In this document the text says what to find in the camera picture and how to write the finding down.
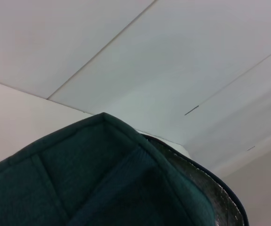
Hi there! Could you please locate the dark teal lunch bag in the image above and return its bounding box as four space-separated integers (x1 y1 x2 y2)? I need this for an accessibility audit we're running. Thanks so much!
0 112 250 226

